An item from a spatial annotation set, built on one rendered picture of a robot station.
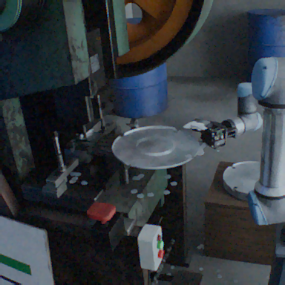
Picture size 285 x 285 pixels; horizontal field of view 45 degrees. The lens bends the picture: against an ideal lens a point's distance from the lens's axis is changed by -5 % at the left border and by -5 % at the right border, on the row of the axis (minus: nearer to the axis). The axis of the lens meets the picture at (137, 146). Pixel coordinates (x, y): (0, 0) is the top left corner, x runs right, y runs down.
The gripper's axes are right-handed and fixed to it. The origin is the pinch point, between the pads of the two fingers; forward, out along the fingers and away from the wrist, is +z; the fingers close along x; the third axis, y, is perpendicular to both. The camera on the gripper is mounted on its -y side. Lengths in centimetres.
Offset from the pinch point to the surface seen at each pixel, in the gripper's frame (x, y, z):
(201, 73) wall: 59, -248, -216
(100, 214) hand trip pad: 2.9, 19.9, 42.0
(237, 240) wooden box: 60, 2, -32
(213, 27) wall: 0, -234, -223
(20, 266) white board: 41, -15, 64
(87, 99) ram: -18.4, -10.0, 30.2
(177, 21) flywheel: -38.7, -19.1, -11.9
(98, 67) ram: -26.9, -15.6, 23.3
